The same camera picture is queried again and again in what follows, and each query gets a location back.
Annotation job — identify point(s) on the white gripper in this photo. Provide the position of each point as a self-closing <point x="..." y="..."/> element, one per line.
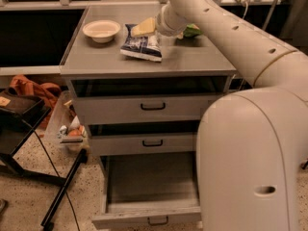
<point x="163" y="23"/>

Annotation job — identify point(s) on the blue chip bag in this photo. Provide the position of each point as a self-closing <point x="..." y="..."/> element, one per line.
<point x="145" y="48"/>

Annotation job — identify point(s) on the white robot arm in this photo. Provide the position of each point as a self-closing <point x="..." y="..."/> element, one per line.
<point x="250" y="143"/>

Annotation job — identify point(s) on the green chip bag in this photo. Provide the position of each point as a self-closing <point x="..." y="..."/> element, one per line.
<point x="190" y="31"/>

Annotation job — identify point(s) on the grey drawer cabinet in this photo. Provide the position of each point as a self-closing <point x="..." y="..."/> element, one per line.
<point x="87" y="59"/>

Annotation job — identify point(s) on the grey top drawer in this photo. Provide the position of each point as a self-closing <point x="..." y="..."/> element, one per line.
<point x="132" y="100"/>

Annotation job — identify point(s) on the grey drawer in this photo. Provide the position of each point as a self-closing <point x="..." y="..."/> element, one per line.
<point x="143" y="137"/>
<point x="148" y="190"/>
<point x="132" y="100"/>

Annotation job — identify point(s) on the grey middle drawer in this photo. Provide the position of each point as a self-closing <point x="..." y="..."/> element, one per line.
<point x="143" y="137"/>

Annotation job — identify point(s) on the grey bottom drawer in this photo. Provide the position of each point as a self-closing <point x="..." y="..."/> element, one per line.
<point x="148" y="190"/>

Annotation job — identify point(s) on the orange jacket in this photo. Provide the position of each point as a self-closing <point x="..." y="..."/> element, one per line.
<point x="48" y="92"/>

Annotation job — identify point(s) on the clear plastic bin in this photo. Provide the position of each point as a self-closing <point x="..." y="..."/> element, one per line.
<point x="61" y="122"/>

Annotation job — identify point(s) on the metal pole stand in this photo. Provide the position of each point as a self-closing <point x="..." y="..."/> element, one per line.
<point x="271" y="10"/>

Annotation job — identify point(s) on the black side table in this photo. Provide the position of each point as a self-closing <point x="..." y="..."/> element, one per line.
<point x="20" y="117"/>

